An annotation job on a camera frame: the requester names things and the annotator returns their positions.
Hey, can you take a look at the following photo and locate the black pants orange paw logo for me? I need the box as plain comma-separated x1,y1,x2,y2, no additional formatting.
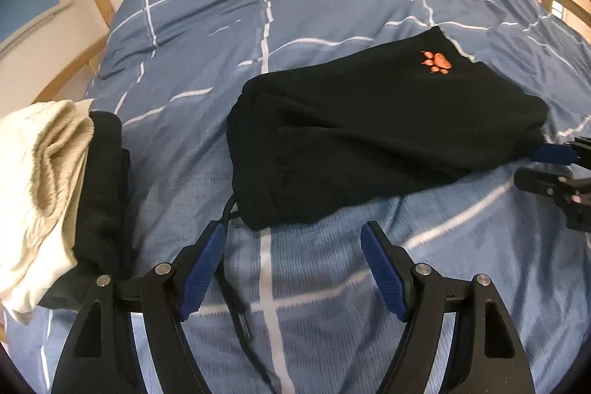
226,28,549,230

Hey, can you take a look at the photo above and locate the black folded garment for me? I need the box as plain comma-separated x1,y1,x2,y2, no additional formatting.
40,111,130,311

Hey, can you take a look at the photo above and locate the cream knitted garment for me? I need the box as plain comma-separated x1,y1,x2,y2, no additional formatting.
1,100,94,325

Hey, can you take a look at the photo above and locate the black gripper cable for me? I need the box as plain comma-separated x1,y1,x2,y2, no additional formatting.
214,194,279,388

